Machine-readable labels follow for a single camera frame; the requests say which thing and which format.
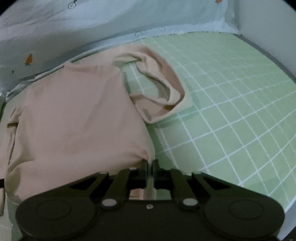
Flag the pink long-sleeve shirt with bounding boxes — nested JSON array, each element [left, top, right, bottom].
[[1, 45, 190, 203]]

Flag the green grid bed sheet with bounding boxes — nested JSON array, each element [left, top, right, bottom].
[[6, 32, 296, 241]]

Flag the light blue carrot-print quilt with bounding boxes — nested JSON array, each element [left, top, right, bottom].
[[1, 1, 238, 100]]

